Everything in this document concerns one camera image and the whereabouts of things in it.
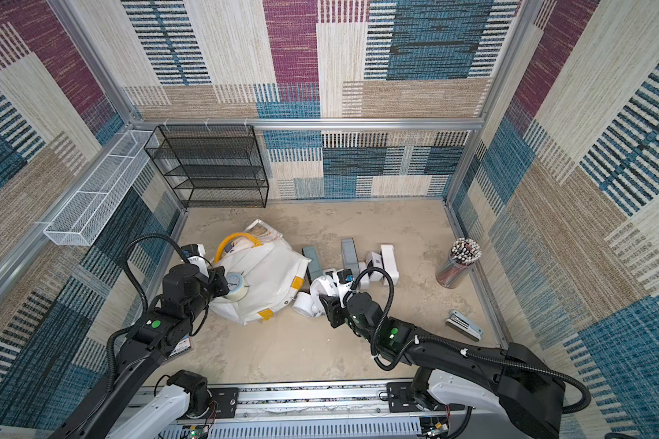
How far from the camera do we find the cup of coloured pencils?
828 mm

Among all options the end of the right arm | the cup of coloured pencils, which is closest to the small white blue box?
the cup of coloured pencils

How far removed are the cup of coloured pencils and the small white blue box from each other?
107 millimetres

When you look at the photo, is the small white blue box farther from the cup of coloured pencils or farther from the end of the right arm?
the end of the right arm

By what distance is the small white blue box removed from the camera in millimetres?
844
